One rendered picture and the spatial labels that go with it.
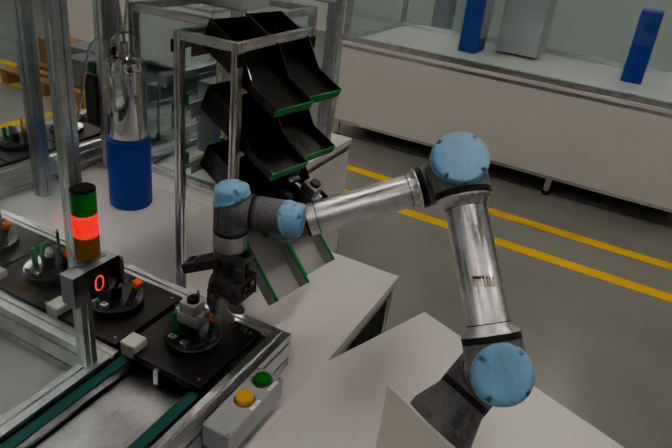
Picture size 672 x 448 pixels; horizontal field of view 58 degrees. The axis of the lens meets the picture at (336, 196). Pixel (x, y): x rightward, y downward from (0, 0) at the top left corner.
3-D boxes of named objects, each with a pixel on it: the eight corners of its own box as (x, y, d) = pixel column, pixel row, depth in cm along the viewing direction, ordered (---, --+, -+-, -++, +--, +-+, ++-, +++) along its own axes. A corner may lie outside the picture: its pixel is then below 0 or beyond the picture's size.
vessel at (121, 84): (156, 135, 224) (154, 32, 208) (128, 145, 213) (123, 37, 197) (128, 126, 230) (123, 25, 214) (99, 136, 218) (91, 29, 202)
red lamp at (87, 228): (104, 233, 124) (103, 211, 122) (85, 242, 120) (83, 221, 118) (87, 225, 126) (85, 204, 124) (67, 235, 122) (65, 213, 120)
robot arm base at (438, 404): (472, 459, 130) (501, 422, 131) (455, 448, 118) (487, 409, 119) (421, 410, 139) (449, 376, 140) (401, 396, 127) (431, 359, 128)
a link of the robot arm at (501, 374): (526, 397, 123) (474, 143, 135) (546, 406, 108) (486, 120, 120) (467, 405, 123) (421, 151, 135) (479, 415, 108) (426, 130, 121)
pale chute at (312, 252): (325, 264, 183) (335, 259, 180) (297, 280, 173) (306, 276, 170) (281, 183, 185) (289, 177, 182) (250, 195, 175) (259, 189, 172)
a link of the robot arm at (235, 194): (247, 195, 121) (207, 188, 122) (245, 243, 126) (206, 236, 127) (258, 180, 128) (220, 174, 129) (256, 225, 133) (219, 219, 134)
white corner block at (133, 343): (148, 350, 146) (147, 337, 144) (134, 361, 142) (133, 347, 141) (133, 343, 148) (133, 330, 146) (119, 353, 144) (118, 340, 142)
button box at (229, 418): (281, 397, 144) (283, 377, 141) (227, 458, 126) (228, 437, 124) (257, 385, 146) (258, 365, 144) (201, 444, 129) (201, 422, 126)
